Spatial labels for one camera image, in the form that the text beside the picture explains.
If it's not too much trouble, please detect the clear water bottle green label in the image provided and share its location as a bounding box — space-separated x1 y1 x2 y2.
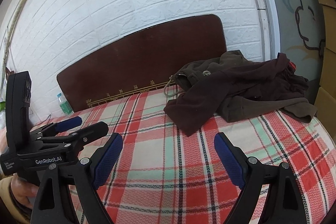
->
56 93 73 116

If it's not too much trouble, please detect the red plaid bed sheet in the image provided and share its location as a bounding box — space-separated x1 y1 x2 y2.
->
33 85 336 224

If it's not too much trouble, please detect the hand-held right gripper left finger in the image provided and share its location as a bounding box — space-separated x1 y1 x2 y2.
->
30 133 124 224

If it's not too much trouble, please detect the maroon sweatshirt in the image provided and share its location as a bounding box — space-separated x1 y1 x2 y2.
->
164 53 310 136

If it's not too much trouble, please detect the wrapped wall pipe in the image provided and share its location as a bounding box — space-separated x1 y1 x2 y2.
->
0 0 36 75

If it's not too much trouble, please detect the brown wooden headboard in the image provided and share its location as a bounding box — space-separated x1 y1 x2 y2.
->
56 14 227 113

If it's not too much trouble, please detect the glass door with cartoon drawing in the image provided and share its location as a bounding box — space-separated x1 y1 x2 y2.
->
265 0 326 83

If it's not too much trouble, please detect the person's left hand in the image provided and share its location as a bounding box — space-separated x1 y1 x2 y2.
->
12 174 40 210

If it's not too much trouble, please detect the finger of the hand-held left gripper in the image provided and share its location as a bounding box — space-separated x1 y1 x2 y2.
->
37 121 109 151
30 116 83 136

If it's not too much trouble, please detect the white door frame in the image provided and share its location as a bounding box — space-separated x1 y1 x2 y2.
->
236 0 279 62

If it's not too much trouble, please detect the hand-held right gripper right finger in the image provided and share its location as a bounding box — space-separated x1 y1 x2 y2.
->
214 132 311 224

